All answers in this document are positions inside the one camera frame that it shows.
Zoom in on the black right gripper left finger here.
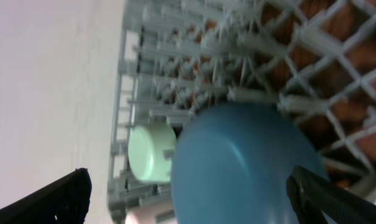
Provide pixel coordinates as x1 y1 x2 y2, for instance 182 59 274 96
0 168 92 224

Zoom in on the dark blue plate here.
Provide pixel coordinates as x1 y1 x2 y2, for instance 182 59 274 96
171 103 327 224

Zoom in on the mint green bowl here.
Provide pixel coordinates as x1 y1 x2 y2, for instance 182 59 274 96
127 123 177 183

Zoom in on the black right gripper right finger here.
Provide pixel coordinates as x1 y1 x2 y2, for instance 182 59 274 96
286 166 376 224

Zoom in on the pink plastic cup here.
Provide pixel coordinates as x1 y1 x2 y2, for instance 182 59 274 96
124 198 178 224

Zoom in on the grey dishwasher rack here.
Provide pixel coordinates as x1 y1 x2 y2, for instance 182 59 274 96
108 0 376 223

